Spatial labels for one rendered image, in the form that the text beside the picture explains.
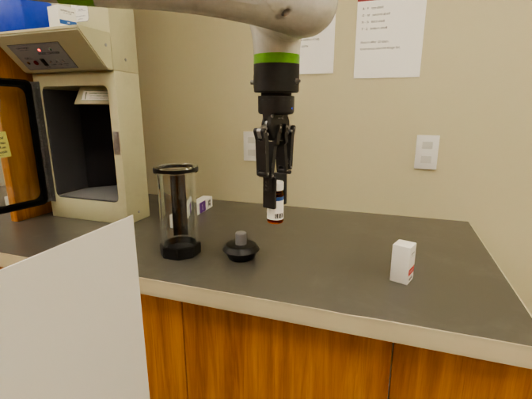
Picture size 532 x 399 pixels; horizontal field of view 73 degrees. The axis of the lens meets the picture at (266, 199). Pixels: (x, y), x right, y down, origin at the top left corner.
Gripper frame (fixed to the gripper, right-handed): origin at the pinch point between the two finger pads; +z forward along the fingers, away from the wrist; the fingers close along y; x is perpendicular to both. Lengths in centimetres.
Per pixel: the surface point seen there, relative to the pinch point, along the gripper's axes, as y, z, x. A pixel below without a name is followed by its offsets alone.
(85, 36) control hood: 6, -35, -55
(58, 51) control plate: 7, -32, -67
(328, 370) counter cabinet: 7.5, 33.1, 17.6
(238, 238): 0.2, 13.3, -10.1
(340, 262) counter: -11.6, 18.6, 11.5
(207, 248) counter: -0.7, 19.0, -21.2
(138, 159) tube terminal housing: -10, 0, -58
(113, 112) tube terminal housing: -2, -15, -58
